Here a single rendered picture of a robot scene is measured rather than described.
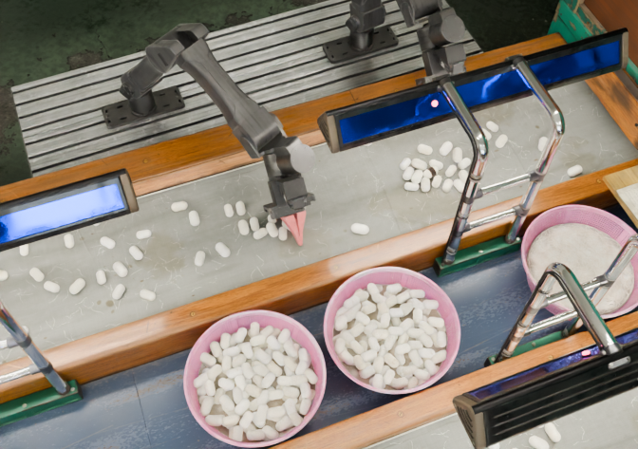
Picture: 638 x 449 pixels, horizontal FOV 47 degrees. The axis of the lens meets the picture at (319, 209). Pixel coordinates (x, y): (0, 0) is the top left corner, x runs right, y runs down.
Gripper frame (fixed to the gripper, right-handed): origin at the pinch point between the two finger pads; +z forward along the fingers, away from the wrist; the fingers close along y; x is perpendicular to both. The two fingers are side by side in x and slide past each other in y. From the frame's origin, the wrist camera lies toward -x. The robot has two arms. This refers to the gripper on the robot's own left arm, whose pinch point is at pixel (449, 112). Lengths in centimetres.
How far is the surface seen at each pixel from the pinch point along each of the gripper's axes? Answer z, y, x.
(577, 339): 47, 1, -33
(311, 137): -2.6, -30.1, 10.2
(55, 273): 9, -92, 2
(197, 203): 4, -60, 6
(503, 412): 37, -32, -67
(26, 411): 31, -103, -12
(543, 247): 32.3, 6.8, -15.9
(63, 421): 36, -97, -11
